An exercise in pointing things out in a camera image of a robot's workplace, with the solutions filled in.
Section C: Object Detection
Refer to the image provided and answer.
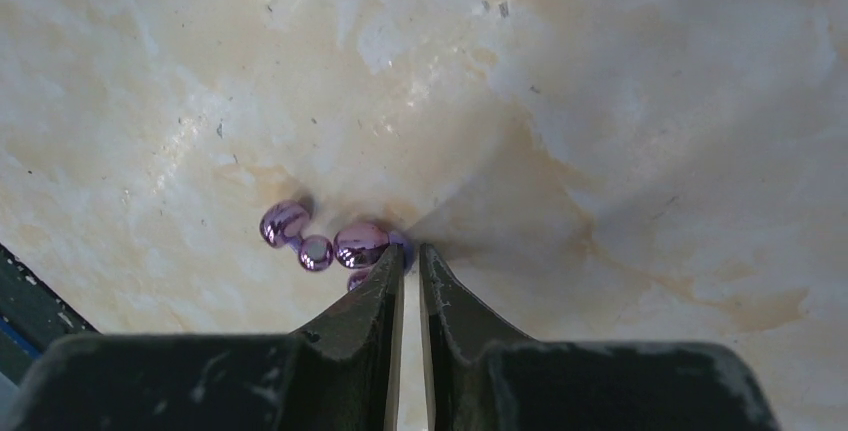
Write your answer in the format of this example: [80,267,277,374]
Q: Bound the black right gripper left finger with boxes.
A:
[278,245,405,430]

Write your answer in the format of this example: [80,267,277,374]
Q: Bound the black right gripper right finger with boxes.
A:
[418,243,530,430]

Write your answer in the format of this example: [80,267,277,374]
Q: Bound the purple earbud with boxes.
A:
[259,200,334,272]
[332,221,416,292]

